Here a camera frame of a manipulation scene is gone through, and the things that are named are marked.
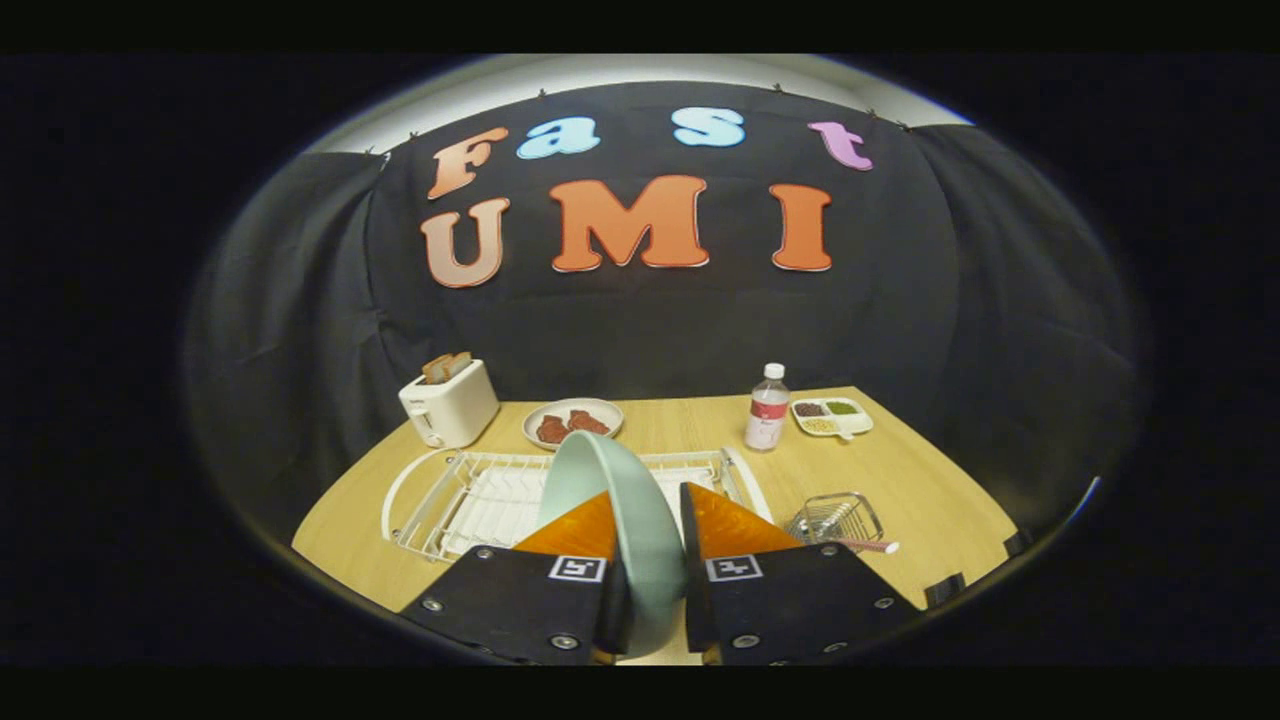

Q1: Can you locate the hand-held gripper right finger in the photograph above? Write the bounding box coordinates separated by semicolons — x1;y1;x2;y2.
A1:
680;482;922;667

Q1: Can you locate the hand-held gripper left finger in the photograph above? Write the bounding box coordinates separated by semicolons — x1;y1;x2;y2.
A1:
398;489;634;667

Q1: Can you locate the wire basket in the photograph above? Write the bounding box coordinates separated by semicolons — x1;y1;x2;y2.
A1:
785;492;886;549

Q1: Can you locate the white wire dish rack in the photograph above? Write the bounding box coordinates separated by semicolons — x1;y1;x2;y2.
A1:
382;447;773;563

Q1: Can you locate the mint green plate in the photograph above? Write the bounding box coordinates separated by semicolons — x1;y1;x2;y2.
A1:
538;430;689;661

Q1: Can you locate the white plate with meat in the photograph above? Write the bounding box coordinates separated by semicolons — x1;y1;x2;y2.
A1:
522;397;625;452

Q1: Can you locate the white divided condiment tray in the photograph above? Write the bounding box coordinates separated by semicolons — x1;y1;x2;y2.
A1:
790;397;875;442

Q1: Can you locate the clear bottle with red label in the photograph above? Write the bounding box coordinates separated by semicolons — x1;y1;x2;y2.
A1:
744;363;791;452

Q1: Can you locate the white toaster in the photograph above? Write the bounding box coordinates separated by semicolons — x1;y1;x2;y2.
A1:
398;358;501;450

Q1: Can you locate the black backdrop cloth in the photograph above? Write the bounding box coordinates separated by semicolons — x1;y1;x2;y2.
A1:
185;82;1141;541

